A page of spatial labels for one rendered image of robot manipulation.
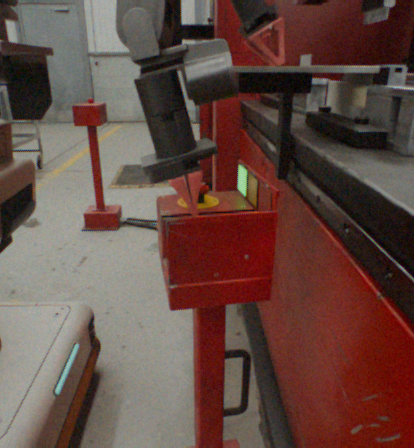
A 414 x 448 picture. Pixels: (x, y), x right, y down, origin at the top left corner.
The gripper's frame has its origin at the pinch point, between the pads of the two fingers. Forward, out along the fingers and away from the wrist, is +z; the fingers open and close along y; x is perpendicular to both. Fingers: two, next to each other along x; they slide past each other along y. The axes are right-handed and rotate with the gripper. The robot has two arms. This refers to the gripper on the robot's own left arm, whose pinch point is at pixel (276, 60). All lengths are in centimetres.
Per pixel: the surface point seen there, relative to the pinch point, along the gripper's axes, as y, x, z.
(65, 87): 710, 234, -113
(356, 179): -37.2, 4.9, 14.2
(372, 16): -0.5, -19.6, 2.2
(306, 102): 30.4, -8.5, 16.3
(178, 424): 3, 71, 76
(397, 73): -13.8, -14.3, 11.1
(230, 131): 84, 13, 21
